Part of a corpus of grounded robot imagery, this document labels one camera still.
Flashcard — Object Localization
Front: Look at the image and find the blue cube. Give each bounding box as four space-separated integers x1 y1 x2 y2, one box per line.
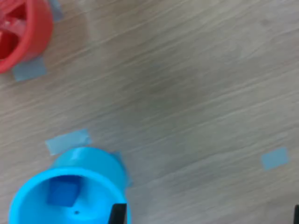
46 176 80 207

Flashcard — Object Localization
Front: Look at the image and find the blue plastic cup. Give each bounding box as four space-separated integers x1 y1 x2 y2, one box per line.
8 146 133 224

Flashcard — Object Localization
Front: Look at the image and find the small blue table sticker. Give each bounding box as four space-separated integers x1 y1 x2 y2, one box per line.
261 147 290 171

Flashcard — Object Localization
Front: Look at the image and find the blue tape strip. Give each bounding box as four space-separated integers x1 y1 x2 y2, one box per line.
13 56 47 82
49 0 64 21
44 128 92 156

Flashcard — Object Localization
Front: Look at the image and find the red plastic cup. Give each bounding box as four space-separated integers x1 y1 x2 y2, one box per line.
0 0 54 74

